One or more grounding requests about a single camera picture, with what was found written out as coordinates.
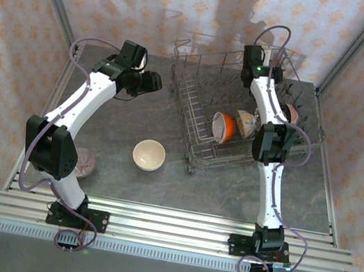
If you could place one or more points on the yellow blue flower bowl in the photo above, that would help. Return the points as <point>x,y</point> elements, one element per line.
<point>245,124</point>

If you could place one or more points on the red-brown floral check bowl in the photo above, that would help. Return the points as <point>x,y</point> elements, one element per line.
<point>293,115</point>

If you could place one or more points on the orange bowl white inside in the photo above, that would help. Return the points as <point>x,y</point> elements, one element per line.
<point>227,128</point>

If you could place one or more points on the plain cream bowl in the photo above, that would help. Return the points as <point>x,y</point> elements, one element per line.
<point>148,155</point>

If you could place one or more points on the pale purple bowl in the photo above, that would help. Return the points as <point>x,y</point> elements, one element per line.
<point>87,165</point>

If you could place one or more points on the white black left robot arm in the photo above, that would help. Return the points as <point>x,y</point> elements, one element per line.
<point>82,101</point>

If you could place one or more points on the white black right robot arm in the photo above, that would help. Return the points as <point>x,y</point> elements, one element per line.
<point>268,193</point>

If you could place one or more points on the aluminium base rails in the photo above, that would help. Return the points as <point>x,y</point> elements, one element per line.
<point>169,229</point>

